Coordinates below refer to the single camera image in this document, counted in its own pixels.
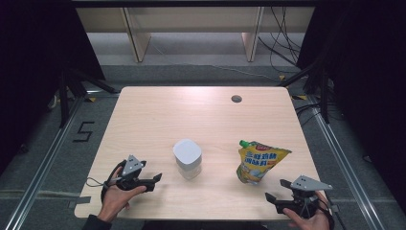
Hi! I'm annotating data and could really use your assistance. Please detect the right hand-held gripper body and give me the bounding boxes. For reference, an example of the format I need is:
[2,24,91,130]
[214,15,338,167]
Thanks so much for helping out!
[275,174,333,220]

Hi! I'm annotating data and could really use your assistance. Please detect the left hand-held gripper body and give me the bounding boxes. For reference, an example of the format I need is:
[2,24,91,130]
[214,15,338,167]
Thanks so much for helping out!
[116,154,147,192]

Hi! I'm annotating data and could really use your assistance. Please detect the yellow seasoning pouch green cap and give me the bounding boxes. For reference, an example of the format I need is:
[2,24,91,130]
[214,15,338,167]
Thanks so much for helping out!
[236,139,292,186]

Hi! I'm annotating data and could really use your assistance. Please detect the clear jar with white lid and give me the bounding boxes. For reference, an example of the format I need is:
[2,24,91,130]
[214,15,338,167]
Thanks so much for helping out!
[172,138,203,180]

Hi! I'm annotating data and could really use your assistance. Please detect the person's left hand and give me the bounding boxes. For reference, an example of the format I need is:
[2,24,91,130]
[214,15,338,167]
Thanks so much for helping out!
[97,166,147,223]

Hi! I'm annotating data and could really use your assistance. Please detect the person's right hand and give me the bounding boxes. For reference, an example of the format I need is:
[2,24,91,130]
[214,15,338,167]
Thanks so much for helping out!
[282,191,331,230]

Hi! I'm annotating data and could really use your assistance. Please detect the grey floor tape strip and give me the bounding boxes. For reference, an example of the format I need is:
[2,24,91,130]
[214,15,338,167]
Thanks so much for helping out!
[67,195,92,209]

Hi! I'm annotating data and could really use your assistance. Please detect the black metal stand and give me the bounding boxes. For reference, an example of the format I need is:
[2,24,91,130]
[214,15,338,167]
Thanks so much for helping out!
[277,58,331,125]
[56,67,121,129]

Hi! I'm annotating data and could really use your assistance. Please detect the black curtain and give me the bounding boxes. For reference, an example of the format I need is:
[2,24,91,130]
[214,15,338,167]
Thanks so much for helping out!
[296,0,406,207]
[0,0,107,175]

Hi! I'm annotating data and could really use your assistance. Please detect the light wooden desk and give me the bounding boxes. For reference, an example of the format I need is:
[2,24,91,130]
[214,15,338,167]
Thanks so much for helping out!
[76,7,316,63]

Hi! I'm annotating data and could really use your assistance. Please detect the black wrist strap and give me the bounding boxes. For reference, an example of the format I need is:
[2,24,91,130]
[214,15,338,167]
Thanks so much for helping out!
[314,191,336,230]
[101,159,127,203]

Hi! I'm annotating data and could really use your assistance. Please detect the aluminium floor rail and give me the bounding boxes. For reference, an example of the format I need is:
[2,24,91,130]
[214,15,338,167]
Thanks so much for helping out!
[3,95,84,230]
[306,95,388,230]

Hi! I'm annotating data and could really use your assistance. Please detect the thin grey cord loop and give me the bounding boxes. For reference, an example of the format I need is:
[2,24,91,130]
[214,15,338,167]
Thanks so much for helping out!
[85,176,107,189]

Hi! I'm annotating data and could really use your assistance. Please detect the black floor cables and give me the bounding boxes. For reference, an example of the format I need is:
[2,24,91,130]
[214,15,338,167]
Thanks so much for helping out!
[294,103,324,127]

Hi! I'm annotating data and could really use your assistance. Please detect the thin white floor cable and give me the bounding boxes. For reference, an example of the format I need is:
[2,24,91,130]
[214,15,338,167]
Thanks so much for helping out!
[149,41,282,81]

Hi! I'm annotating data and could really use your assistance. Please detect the bundle of black cables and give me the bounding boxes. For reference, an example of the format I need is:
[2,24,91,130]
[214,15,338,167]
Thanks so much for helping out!
[257,6,303,74]

